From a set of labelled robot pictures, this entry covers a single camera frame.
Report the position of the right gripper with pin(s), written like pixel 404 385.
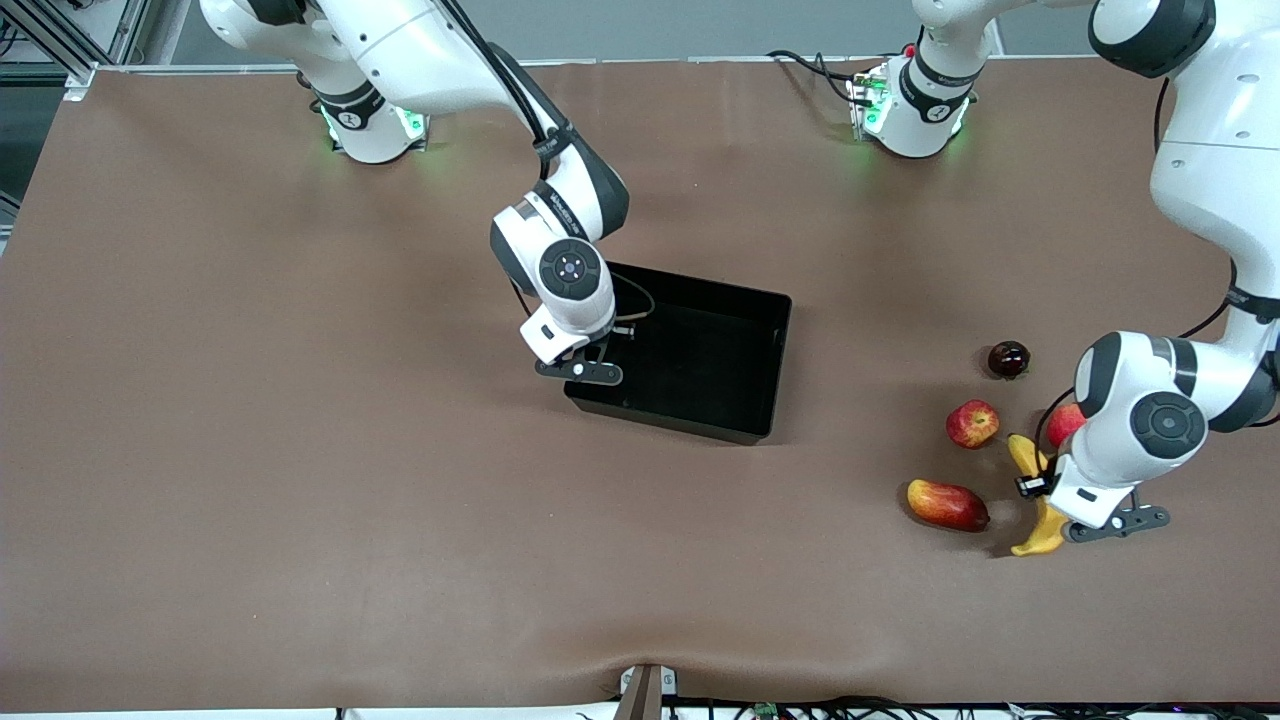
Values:
pixel 601 347

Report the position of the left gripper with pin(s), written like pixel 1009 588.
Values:
pixel 1033 486

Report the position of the yellow banana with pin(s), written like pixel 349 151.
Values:
pixel 1040 535

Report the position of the black plastic box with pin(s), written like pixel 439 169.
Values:
pixel 700 370

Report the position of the small red yellow apple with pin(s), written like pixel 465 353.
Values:
pixel 972 424

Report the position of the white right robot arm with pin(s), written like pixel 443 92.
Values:
pixel 440 50

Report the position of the red yellow mango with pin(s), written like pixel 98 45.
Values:
pixel 945 505

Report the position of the dark purple plum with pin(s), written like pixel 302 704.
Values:
pixel 1008 360

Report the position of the brown table mat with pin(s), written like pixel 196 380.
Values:
pixel 300 500

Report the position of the small green circuit board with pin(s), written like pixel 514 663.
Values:
pixel 766 711

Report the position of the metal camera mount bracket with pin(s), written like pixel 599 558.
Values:
pixel 645 695

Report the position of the aluminium frame post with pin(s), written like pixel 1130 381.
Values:
pixel 80 78

